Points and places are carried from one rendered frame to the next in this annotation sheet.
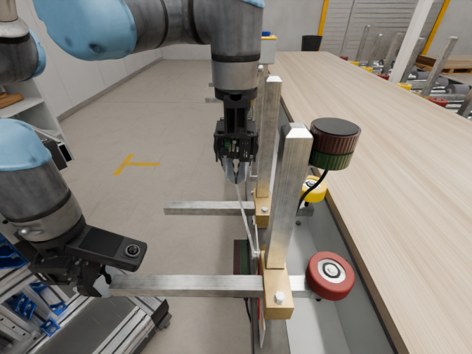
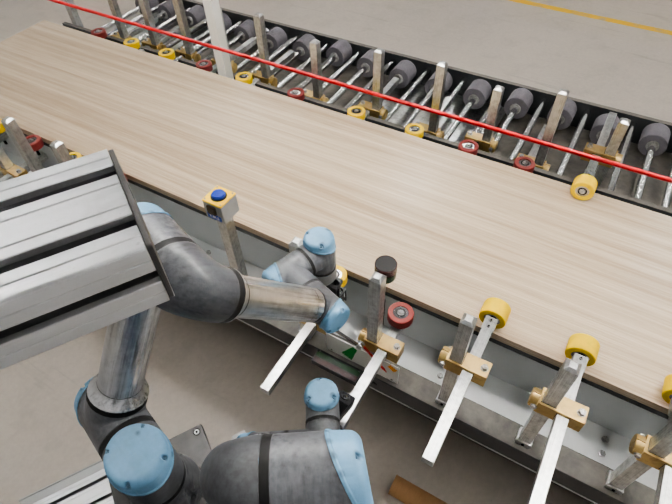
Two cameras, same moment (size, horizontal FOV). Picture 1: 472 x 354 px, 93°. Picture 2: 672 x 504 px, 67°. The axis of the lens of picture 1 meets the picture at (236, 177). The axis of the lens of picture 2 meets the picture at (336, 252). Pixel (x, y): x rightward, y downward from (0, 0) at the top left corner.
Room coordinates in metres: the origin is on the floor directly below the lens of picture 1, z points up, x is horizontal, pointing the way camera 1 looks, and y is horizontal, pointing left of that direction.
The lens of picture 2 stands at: (-0.07, 0.67, 2.21)
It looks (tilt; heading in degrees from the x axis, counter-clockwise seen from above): 49 degrees down; 301
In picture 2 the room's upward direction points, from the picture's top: 2 degrees counter-clockwise
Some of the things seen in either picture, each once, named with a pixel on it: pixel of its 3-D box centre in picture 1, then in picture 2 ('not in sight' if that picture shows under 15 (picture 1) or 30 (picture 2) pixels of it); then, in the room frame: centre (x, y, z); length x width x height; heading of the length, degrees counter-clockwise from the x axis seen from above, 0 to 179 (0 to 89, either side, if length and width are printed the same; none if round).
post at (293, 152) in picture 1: (277, 244); (374, 326); (0.26, -0.08, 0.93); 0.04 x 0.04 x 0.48; 0
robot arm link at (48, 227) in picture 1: (47, 215); not in sight; (0.22, 0.27, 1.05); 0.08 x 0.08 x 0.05
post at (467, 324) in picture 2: not in sight; (454, 366); (0.01, -0.08, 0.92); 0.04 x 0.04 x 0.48; 0
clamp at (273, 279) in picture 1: (275, 277); (381, 343); (0.24, -0.08, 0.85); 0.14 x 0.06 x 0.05; 0
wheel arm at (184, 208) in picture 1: (238, 208); (304, 335); (0.47, -0.01, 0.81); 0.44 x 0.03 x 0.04; 90
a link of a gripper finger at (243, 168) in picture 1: (243, 171); not in sight; (0.38, -0.02, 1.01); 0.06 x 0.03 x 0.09; 179
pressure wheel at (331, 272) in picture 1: (324, 284); (399, 321); (0.22, -0.17, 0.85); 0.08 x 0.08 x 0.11
